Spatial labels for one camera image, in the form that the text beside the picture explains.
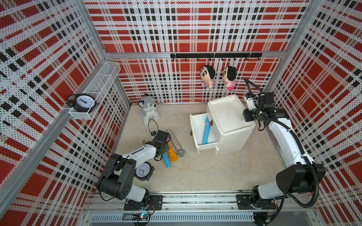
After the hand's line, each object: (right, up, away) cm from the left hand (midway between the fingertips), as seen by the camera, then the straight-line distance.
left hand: (165, 147), depth 94 cm
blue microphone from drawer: (+27, +11, -3) cm, 30 cm away
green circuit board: (-8, -30, -24) cm, 39 cm away
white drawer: (+22, +17, +5) cm, 28 cm away
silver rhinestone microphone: (+10, -2, -5) cm, 11 cm away
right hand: (+51, +23, -13) cm, 57 cm away
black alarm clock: (-11, -12, -11) cm, 20 cm away
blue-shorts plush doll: (+28, +48, -3) cm, 56 cm away
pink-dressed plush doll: (+43, +48, 0) cm, 65 cm away
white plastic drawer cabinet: (+40, +12, -20) cm, 46 cm away
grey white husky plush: (-14, +25, +5) cm, 29 cm away
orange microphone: (+6, -5, -7) cm, 10 cm away
